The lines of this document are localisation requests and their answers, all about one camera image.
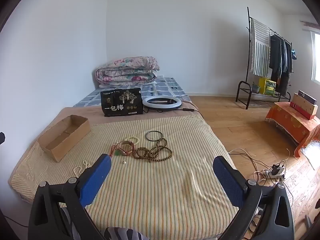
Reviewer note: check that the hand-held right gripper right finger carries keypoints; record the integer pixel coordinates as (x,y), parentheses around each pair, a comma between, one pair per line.
(227,180)

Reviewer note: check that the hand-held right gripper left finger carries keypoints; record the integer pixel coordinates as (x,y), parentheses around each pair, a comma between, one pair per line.
(97,177)

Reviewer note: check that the pink brown bangle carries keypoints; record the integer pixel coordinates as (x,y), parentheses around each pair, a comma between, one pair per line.
(125,142)

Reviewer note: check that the cardboard box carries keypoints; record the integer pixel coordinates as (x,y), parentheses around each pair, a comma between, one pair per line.
(75,130)

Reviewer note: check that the white power strip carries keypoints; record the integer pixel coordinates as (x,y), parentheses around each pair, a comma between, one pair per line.
(268,173)

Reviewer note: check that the black charger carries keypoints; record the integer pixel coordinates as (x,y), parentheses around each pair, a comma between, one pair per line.
(277,170)

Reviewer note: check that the black bangle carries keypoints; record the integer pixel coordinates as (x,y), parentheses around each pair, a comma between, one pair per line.
(146,135)

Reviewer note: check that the yellow striped mat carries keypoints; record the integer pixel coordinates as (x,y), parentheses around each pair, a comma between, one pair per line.
(162,180)

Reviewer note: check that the brown blanket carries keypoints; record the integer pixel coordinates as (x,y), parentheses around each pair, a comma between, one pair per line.
(75,111)

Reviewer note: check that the black snack bag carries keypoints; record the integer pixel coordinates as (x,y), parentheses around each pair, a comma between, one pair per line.
(122,102)

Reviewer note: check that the orange cloth covered table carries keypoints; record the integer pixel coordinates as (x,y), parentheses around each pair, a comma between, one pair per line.
(287,122)

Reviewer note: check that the white patterned cloth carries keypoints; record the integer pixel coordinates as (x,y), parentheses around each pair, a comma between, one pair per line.
(311,152)

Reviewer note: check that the small green pot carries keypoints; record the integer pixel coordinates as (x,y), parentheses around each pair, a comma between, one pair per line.
(255,87)

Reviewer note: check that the red flat box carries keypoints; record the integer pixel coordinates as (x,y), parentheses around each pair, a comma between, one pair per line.
(300,111)

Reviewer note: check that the yellow box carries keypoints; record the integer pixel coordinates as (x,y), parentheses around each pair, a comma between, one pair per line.
(267,86)

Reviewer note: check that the blue plaid bedsheet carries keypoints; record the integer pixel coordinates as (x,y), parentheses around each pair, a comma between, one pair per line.
(170,87)

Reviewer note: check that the folded floral quilt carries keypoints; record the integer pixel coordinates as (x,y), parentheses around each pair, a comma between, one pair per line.
(127,72)

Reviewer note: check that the dark navy long box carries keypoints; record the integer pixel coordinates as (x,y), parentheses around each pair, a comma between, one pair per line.
(307,97)

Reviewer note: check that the black clothes rack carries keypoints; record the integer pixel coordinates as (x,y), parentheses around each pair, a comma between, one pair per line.
(248,55)

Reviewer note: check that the dark hanging clothes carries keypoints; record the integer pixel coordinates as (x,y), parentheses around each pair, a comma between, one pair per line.
(275,55)

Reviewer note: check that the striped hanging towel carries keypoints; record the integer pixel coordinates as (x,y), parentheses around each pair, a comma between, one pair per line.
(260,50)

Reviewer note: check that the small blue hanging bag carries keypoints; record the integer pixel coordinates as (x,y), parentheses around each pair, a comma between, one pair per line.
(294,54)

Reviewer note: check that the window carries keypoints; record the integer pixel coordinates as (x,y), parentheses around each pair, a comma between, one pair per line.
(316,57)

